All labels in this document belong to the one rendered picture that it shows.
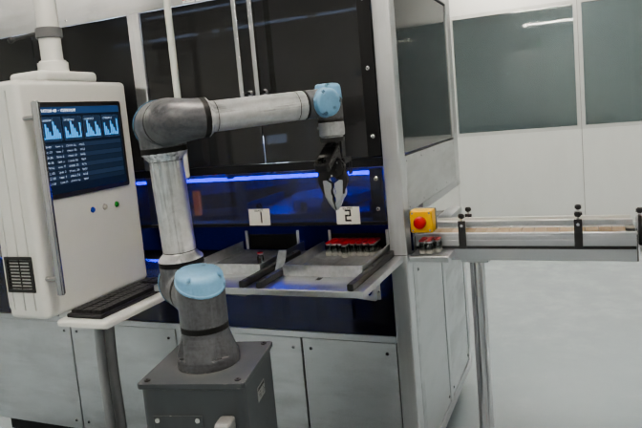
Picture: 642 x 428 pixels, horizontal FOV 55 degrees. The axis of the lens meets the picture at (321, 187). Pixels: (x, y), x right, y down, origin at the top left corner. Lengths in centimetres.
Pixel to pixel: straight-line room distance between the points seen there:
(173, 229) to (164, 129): 27
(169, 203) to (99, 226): 73
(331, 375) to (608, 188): 472
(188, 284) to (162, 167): 30
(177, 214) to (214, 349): 35
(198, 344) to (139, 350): 121
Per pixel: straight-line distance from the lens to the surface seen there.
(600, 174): 657
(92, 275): 227
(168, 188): 159
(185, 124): 146
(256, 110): 152
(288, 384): 239
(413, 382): 220
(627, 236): 208
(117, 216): 236
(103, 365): 252
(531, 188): 661
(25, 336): 315
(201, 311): 149
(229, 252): 230
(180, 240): 160
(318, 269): 188
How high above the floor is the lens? 136
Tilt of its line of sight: 6 degrees down
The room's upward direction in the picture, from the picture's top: 5 degrees counter-clockwise
